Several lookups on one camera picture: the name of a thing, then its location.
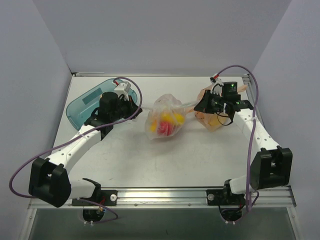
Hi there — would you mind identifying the purple cable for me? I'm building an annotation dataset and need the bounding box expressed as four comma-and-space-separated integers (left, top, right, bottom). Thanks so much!
212, 65, 260, 213
8, 76, 144, 224

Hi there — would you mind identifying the front aluminium rail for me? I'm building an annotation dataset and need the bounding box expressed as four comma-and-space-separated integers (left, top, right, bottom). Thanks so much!
27, 186, 298, 210

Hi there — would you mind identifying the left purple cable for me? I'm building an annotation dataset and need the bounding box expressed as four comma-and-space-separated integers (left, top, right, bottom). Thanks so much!
8, 76, 144, 224

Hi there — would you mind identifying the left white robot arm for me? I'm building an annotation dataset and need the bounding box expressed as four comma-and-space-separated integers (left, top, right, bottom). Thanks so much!
28, 92, 142, 208

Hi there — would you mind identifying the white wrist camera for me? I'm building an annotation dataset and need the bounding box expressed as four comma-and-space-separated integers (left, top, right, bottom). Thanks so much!
209, 73, 224, 95
114, 81, 131, 98

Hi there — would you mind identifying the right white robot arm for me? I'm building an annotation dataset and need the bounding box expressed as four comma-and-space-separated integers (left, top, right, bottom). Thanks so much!
194, 81, 293, 205

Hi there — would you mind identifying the teal plastic fruit tray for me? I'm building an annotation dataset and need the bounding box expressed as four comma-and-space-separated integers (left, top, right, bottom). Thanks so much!
65, 78, 139, 134

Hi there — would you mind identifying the clear printed plastic bag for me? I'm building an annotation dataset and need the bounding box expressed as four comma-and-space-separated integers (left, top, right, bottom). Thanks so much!
143, 94, 200, 140

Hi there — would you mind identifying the orange tied plastic bag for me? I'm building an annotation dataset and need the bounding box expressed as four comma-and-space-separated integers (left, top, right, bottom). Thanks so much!
192, 85, 247, 132

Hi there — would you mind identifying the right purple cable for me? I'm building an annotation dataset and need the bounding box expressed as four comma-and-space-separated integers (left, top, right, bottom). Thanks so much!
212, 65, 260, 213

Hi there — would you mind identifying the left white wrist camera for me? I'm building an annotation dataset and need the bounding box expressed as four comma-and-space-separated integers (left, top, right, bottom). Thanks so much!
114, 81, 131, 98

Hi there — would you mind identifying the orange yellow fake mango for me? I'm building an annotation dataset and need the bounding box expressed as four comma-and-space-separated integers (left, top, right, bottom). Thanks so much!
160, 112, 173, 123

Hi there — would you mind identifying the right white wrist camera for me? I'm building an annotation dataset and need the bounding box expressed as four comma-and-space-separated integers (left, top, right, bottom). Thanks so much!
209, 73, 224, 95

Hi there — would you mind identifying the yellow fake lemon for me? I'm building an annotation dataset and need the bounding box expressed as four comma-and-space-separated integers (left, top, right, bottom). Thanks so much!
173, 113, 185, 125

